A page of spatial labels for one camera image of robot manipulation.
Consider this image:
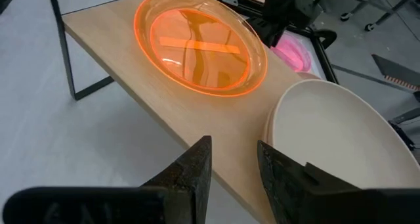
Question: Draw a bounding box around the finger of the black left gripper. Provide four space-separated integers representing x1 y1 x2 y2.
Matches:
253 17 287 49

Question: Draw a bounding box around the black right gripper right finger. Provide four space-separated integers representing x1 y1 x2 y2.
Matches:
257 140 420 224

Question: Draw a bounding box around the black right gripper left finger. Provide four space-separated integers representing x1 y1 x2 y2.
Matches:
2 135 213 224

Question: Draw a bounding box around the neon pink translucent plate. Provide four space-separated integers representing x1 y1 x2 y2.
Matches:
270 32 313 74

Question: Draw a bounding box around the orange transparent plate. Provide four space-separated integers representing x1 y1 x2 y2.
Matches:
133 0 268 98

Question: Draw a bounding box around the grey wheeled stand base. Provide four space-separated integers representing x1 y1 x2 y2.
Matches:
339 0 420 33

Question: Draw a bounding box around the black panel with orange stripes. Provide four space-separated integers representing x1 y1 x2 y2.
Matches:
371 54 420 92

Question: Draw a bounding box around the wooden shelf with black frame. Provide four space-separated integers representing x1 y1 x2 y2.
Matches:
45 0 305 224

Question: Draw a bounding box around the black metal stand frame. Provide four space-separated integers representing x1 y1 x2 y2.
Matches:
388 91 420 152

